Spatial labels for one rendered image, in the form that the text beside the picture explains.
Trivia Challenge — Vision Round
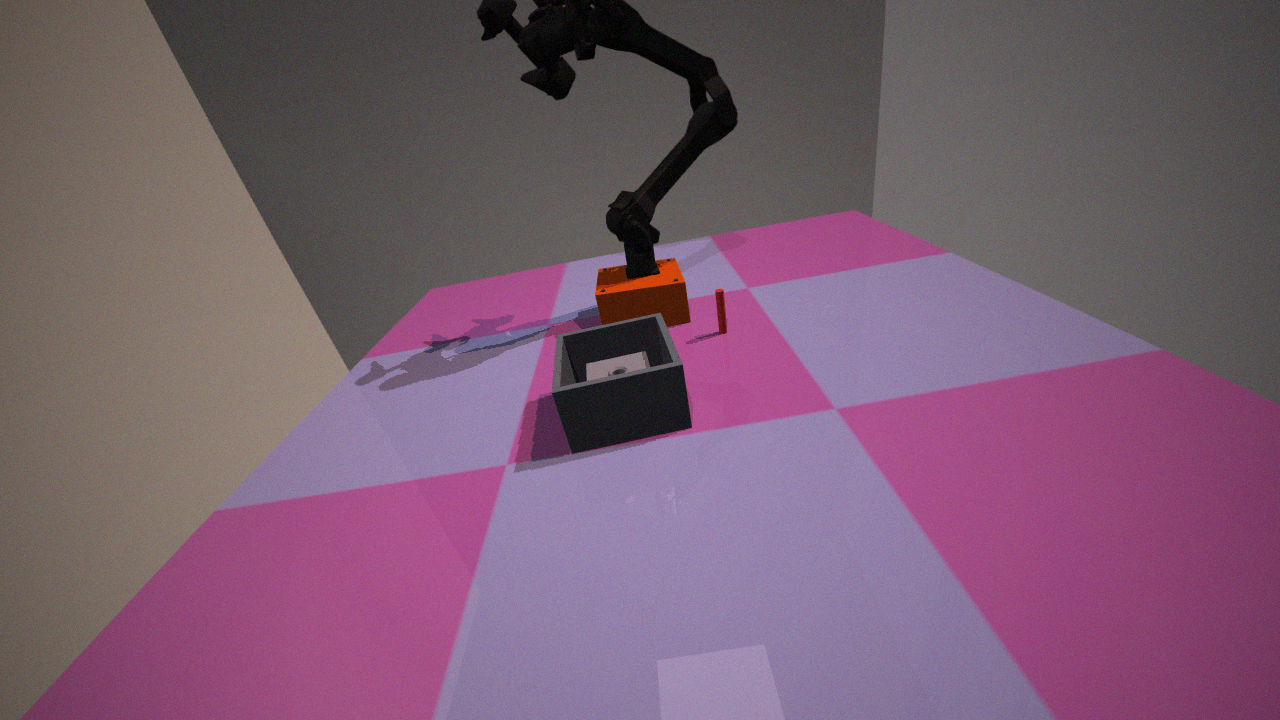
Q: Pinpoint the dark red peg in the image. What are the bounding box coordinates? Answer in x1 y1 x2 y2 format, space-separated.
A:
716 290 727 334

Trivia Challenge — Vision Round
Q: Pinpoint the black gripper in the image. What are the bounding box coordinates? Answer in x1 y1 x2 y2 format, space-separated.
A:
477 0 575 101

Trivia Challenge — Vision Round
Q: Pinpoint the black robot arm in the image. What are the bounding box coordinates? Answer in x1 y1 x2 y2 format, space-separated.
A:
527 0 739 279

